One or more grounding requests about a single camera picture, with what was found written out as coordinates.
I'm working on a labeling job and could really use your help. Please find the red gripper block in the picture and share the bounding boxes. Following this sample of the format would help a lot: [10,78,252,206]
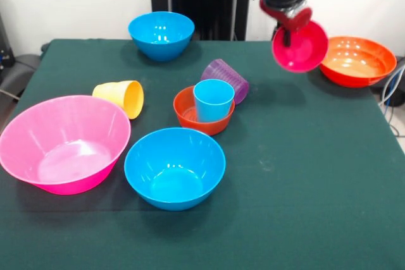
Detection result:
[259,0,313,47]

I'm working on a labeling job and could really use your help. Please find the small magenta plastic bowl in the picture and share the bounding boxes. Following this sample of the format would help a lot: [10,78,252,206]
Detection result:
[271,20,329,74]

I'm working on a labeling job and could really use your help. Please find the purple ribbed plastic cup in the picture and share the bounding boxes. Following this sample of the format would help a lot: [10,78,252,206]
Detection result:
[200,58,250,106]

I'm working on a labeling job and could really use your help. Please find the large orange plastic bowl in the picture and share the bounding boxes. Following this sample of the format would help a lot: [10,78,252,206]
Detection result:
[318,35,397,89]

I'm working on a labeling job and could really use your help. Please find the blue plastic cup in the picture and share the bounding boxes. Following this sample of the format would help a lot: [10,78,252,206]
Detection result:
[192,79,235,123]

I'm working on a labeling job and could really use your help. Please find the blue plastic bowl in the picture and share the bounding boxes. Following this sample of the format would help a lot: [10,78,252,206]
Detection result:
[123,127,227,212]
[127,11,196,62]

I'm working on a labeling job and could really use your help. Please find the small red-orange plastic bowl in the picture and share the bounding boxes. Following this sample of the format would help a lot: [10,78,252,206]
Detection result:
[173,85,236,137]

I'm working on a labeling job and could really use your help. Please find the dark green tablecloth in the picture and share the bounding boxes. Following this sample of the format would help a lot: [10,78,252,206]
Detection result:
[0,38,405,270]

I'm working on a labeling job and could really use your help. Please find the yellow plastic cup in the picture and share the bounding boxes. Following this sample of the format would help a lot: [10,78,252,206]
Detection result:
[92,80,145,120]

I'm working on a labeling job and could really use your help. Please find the large pink plastic bowl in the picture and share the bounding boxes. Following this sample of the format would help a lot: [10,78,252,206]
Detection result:
[0,94,132,195]

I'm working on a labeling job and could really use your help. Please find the black hanging cable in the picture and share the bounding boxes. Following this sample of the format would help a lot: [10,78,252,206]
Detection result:
[271,20,281,42]

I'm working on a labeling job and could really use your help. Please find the tangle of floor cables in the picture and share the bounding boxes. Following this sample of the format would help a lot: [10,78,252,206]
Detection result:
[378,64,405,140]

